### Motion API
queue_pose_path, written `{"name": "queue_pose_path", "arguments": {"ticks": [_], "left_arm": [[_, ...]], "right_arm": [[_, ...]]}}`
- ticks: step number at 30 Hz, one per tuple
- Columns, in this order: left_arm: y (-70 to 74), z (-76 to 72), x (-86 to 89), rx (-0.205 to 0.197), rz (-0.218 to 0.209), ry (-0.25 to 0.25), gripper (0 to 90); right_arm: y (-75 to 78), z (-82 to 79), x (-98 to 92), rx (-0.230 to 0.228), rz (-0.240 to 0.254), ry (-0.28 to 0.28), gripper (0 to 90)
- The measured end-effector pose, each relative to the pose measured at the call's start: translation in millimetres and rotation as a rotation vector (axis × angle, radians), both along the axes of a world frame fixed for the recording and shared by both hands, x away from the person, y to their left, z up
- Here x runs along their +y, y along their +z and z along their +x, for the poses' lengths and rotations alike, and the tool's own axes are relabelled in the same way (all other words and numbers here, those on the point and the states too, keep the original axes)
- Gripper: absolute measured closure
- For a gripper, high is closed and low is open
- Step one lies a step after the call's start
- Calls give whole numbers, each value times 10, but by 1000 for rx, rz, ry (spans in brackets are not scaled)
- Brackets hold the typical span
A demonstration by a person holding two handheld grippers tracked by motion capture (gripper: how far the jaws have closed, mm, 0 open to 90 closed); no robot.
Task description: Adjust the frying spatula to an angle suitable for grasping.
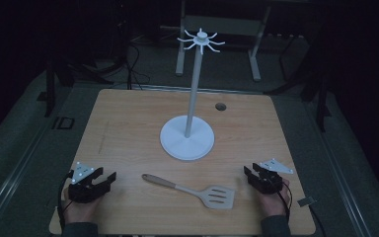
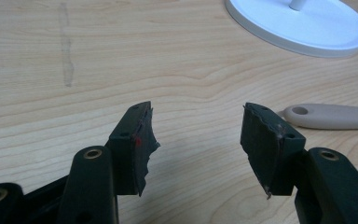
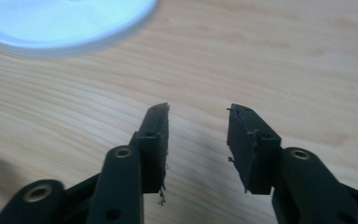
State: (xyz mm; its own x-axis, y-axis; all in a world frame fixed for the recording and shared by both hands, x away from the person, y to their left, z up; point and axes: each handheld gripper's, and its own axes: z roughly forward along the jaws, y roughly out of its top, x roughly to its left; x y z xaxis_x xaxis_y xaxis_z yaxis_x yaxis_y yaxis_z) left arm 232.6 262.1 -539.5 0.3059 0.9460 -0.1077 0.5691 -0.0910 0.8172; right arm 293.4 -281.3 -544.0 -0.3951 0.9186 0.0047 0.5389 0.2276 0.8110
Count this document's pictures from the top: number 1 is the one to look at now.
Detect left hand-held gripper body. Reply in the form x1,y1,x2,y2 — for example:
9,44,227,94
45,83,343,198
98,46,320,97
67,161,111,204

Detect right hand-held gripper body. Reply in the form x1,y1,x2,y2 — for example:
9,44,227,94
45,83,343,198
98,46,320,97
250,158,294,196

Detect grey slotted spatula wooden handle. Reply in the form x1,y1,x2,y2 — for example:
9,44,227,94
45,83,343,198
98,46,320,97
141,173,236,210

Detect white utensil stand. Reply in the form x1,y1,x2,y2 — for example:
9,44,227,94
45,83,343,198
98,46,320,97
159,28,226,162

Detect person's left hand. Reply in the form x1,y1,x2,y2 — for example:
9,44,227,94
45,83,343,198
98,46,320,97
63,187,104,226

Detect person's right hand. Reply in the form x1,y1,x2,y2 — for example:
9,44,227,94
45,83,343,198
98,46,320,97
256,178,292,219

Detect grey tape piece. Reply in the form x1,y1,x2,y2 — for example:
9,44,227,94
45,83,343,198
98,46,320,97
297,197,317,207

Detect black tripod stand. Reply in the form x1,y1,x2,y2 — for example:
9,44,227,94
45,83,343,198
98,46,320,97
35,55,116,119
265,33,334,133

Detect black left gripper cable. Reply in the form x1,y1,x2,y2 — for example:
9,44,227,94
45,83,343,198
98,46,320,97
56,169,75,231

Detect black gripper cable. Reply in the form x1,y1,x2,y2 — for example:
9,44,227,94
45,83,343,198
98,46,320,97
277,181,293,222
56,169,75,231

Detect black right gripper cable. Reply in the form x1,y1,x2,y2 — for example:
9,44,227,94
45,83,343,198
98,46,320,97
277,181,293,222

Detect black floor cables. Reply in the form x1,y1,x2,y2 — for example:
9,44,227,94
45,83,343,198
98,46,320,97
117,19,166,91

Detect grey metal frame stand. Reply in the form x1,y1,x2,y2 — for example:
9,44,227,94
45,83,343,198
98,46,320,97
175,0,272,83

